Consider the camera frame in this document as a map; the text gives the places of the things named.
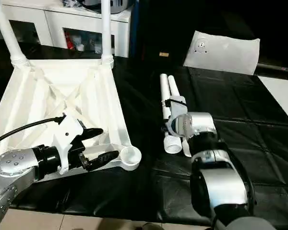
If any white plastic table leg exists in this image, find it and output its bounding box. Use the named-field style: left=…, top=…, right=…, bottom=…
left=100, top=0, right=115, bottom=69
left=0, top=0, right=31, bottom=67
left=167, top=74, right=192, bottom=158
left=159, top=73, right=183, bottom=155

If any white plastic table top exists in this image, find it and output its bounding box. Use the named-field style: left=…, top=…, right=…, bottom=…
left=0, top=58, right=143, bottom=184

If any black work mat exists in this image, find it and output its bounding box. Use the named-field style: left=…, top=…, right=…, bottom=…
left=0, top=38, right=288, bottom=227

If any dark right robot foot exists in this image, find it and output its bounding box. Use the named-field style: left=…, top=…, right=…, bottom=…
left=144, top=222, right=164, bottom=230

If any black cabinet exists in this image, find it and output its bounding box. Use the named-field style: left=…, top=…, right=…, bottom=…
left=129, top=0, right=199, bottom=67

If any white cabinet with glass doors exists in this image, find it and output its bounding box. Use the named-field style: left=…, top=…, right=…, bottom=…
left=0, top=0, right=133, bottom=58

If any white flat panel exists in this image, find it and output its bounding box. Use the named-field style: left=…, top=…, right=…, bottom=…
left=258, top=76, right=288, bottom=126

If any black bar with red mark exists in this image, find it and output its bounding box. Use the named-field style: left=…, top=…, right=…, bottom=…
left=256, top=63, right=288, bottom=73

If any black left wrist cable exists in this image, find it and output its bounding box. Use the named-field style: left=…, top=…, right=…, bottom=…
left=0, top=115, right=66, bottom=147

